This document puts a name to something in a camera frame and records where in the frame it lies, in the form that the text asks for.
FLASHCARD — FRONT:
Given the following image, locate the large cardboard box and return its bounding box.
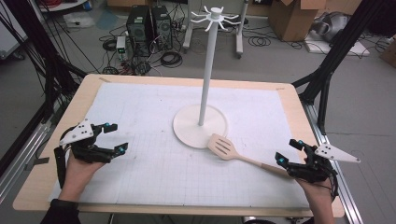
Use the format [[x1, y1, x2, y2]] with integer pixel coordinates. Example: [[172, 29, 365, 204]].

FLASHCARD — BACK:
[[267, 0, 329, 43]]

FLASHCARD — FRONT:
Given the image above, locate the white round table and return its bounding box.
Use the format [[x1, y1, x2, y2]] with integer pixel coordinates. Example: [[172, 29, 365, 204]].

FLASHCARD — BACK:
[[36, 0, 90, 13]]

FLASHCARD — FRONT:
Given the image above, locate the wooden slotted spatula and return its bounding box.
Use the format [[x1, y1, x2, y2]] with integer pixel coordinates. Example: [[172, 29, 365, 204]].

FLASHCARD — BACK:
[[207, 133, 293, 180]]

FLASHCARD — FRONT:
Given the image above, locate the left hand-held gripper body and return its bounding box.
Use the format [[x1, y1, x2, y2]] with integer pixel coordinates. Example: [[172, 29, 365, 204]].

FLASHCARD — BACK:
[[59, 119, 113, 164]]

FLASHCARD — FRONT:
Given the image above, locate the aluminium rail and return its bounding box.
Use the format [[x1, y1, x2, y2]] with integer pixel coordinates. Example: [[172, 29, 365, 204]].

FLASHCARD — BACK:
[[301, 102, 364, 224], [0, 120, 53, 204]]

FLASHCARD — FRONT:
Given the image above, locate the white grid mat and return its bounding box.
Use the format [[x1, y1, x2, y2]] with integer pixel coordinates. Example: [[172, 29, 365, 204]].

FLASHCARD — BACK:
[[48, 81, 310, 209]]

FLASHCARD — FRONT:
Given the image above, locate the small grey power supply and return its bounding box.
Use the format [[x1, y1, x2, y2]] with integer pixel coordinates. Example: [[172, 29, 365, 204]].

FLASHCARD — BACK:
[[115, 35, 128, 62]]

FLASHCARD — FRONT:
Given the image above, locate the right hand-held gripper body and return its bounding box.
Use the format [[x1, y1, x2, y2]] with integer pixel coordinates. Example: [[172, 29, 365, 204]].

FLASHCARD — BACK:
[[286, 142, 361, 185]]

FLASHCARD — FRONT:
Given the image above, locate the white flat board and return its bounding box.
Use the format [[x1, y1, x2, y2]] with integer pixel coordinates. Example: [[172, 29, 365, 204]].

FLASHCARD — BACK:
[[304, 37, 372, 58]]

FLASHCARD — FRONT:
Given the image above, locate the black computer tower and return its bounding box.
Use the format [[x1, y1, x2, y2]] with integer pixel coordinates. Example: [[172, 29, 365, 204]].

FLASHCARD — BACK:
[[150, 5, 174, 51], [125, 5, 154, 58]]

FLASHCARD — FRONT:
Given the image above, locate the person's left hand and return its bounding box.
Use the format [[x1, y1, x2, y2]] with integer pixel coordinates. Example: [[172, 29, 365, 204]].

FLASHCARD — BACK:
[[58, 153, 107, 203]]

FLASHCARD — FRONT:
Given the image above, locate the person's right hand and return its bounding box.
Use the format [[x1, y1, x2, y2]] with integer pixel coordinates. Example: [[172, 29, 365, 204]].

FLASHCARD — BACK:
[[294, 177, 336, 205]]

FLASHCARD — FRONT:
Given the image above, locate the black metal frame stand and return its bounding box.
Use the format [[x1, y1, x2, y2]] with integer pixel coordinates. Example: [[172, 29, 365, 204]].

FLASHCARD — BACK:
[[0, 0, 89, 176], [291, 0, 396, 136]]

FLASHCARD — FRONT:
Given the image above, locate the grey bag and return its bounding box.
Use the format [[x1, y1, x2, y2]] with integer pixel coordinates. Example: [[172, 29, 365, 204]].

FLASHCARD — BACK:
[[312, 11, 352, 43]]

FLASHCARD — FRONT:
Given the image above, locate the small cardboard box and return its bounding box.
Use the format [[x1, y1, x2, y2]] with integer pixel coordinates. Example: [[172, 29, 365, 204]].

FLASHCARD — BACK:
[[378, 36, 396, 69]]

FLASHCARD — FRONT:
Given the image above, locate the white hook rack stand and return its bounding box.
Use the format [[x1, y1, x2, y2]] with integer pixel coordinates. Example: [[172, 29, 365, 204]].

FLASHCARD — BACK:
[[172, 5, 243, 149]]

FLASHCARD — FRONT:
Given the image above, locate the white stand leg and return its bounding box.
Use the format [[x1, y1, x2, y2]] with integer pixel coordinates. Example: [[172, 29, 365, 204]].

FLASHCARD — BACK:
[[182, 0, 194, 51], [234, 0, 250, 60]]

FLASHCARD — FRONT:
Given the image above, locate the coiled black cable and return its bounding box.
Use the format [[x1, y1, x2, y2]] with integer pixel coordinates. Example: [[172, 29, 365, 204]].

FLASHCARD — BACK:
[[247, 35, 273, 48], [102, 38, 118, 52], [160, 50, 184, 68]]

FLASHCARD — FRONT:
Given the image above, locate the grey cabinet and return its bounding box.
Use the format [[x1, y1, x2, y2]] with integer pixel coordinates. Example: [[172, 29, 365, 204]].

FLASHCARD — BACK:
[[0, 0, 29, 61]]

